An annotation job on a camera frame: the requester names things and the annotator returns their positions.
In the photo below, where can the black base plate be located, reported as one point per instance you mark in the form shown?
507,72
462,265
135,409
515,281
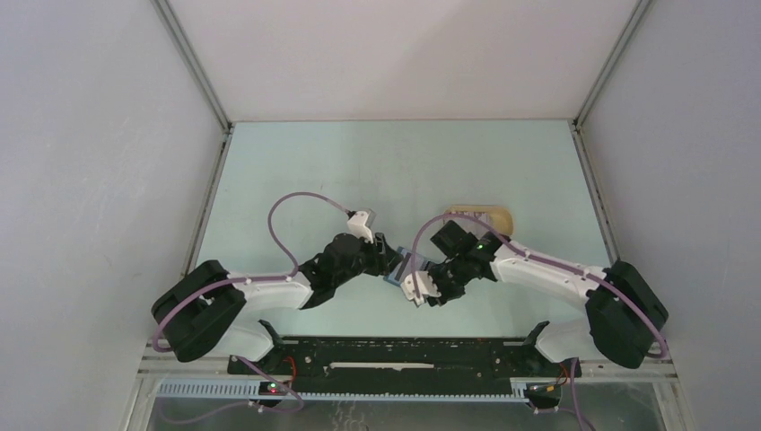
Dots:
448,381

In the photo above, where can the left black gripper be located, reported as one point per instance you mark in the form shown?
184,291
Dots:
380,263

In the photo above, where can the beige oval tray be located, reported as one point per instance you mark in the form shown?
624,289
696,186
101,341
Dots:
500,218

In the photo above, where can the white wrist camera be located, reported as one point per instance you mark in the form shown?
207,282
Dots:
418,287
359,224

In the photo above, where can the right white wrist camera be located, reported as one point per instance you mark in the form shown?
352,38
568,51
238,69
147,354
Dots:
418,287

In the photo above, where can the blue card holder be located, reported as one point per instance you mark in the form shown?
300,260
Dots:
416,262

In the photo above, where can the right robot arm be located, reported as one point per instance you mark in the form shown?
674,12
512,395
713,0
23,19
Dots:
622,317

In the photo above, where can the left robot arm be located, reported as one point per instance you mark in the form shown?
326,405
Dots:
211,311

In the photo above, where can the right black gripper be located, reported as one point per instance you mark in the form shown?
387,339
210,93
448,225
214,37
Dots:
445,295

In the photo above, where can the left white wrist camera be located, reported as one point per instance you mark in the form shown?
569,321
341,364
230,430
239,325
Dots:
359,224

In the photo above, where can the aluminium frame rail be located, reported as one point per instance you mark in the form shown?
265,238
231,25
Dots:
488,357

